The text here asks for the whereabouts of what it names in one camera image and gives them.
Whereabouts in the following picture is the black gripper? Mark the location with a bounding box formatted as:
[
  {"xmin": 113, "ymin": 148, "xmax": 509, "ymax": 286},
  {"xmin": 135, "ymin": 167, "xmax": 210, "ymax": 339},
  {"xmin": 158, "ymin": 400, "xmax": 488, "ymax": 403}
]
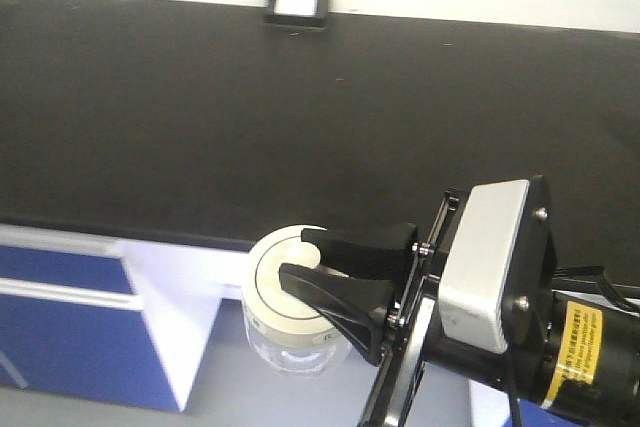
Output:
[{"xmin": 278, "ymin": 176, "xmax": 556, "ymax": 426}]

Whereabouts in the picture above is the glass jar with white lid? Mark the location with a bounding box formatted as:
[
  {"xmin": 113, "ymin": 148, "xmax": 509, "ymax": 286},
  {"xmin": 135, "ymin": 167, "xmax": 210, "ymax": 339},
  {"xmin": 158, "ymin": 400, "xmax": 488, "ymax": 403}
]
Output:
[{"xmin": 241, "ymin": 225, "xmax": 351, "ymax": 377}]

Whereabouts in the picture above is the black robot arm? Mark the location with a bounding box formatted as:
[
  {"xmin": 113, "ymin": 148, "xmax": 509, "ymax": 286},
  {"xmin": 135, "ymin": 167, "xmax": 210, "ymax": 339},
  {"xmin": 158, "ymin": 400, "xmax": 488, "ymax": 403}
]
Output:
[{"xmin": 278, "ymin": 176, "xmax": 639, "ymax": 426}]

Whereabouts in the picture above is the white socket in black housing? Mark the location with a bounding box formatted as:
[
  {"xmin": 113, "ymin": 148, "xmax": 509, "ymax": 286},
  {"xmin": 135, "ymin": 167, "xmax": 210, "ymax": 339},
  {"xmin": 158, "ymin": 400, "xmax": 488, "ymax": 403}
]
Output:
[{"xmin": 263, "ymin": 0, "xmax": 331, "ymax": 29}]

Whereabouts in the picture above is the blue cabinet under bench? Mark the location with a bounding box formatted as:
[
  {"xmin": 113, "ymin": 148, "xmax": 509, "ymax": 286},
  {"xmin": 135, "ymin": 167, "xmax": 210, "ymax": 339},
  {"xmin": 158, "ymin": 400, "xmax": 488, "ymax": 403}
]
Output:
[{"xmin": 1, "ymin": 225, "xmax": 247, "ymax": 412}]

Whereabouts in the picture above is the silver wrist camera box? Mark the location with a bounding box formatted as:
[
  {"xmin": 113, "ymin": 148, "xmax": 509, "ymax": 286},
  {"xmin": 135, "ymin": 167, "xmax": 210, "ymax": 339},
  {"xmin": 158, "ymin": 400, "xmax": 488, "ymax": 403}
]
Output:
[{"xmin": 438, "ymin": 180, "xmax": 529, "ymax": 354}]

